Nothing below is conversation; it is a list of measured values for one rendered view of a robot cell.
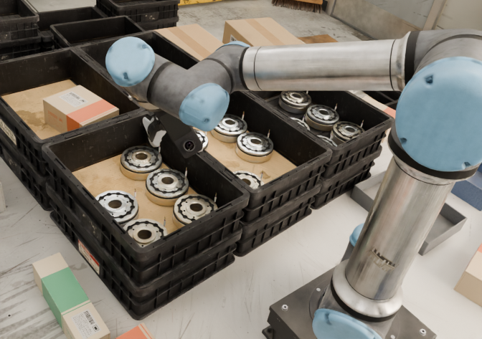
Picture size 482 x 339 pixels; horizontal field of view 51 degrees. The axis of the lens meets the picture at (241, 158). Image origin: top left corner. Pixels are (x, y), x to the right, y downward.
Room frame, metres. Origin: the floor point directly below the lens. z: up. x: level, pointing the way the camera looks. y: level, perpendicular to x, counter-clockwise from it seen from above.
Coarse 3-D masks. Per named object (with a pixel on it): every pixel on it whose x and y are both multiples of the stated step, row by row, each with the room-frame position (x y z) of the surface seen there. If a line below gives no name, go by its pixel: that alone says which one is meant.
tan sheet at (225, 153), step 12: (204, 132) 1.18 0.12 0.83; (216, 144) 1.14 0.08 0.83; (228, 144) 1.15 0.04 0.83; (216, 156) 1.08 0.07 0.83; (228, 156) 1.09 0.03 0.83; (276, 156) 1.13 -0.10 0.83; (228, 168) 1.04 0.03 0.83; (240, 168) 1.05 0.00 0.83; (252, 168) 1.06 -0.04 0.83; (264, 168) 1.07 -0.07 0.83; (276, 168) 1.08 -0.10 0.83; (288, 168) 1.09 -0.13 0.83; (264, 180) 1.02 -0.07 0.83
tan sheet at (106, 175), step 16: (112, 160) 0.98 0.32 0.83; (80, 176) 0.90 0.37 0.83; (96, 176) 0.91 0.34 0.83; (112, 176) 0.92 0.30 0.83; (96, 192) 0.85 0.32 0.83; (128, 192) 0.88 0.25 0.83; (144, 192) 0.89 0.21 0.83; (192, 192) 0.92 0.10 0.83; (144, 208) 0.83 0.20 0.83; (160, 208) 0.84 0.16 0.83
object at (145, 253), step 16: (144, 112) 1.08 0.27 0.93; (96, 128) 0.97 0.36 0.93; (48, 144) 0.87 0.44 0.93; (48, 160) 0.84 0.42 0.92; (208, 160) 0.93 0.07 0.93; (64, 176) 0.79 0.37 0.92; (224, 176) 0.88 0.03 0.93; (80, 192) 0.75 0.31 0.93; (240, 192) 0.84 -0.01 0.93; (96, 208) 0.71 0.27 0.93; (224, 208) 0.78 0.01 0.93; (240, 208) 0.81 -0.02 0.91; (112, 224) 0.67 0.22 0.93; (192, 224) 0.71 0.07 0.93; (208, 224) 0.74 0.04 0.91; (128, 240) 0.64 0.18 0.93; (160, 240) 0.66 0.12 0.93; (176, 240) 0.68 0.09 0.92; (144, 256) 0.62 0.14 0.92
